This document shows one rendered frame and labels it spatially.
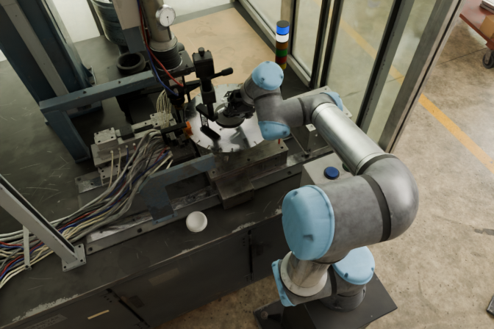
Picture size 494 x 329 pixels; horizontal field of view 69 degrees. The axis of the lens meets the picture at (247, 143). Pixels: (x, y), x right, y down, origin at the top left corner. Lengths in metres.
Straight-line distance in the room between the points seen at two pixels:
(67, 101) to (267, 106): 0.73
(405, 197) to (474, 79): 2.68
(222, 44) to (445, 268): 1.63
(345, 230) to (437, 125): 2.25
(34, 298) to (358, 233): 1.04
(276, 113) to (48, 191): 0.96
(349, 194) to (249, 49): 1.39
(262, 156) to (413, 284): 1.16
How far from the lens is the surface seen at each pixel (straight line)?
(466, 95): 3.10
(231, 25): 2.07
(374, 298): 1.23
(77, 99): 1.36
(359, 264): 1.00
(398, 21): 1.07
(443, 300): 2.15
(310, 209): 0.57
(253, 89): 0.94
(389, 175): 0.64
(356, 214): 0.59
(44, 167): 1.62
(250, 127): 1.24
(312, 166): 1.22
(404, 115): 1.21
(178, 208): 1.31
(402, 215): 0.62
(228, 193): 1.24
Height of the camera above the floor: 1.89
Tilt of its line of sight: 52 degrees down
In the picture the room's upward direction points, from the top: 3 degrees counter-clockwise
